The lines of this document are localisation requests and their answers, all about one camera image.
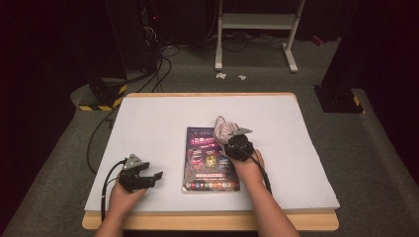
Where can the person's right hand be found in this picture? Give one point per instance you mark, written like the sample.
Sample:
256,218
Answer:
248,171

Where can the person's left hand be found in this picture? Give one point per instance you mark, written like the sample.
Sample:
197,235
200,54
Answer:
125,200

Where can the white paper scrap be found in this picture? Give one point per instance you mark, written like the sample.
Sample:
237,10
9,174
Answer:
242,77
221,75

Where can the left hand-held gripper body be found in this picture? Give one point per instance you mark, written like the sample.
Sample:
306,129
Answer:
131,179

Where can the black equipment rack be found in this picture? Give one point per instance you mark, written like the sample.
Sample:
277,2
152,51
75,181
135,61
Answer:
148,36

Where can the black stand with striped base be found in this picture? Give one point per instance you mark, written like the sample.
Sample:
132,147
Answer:
105,95
339,100

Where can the small red object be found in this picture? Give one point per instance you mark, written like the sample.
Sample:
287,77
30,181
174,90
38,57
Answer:
317,40

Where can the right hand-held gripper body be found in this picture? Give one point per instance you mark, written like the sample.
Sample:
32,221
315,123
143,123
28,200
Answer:
240,148

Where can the glossy magazine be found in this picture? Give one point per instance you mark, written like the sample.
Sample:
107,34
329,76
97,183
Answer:
204,164

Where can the white metal stand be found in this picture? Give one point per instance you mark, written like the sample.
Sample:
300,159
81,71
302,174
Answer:
257,20

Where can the striped fluffy cloth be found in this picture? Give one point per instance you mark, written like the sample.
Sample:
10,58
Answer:
222,128

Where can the wooden table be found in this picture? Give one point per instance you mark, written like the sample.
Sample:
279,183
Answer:
210,222

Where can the dark curtain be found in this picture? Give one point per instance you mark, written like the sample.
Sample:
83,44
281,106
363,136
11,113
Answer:
36,82
392,65

